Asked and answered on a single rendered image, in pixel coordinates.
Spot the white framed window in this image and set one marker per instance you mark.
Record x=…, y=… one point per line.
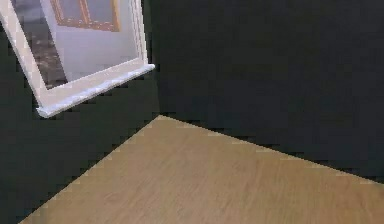
x=83, y=87

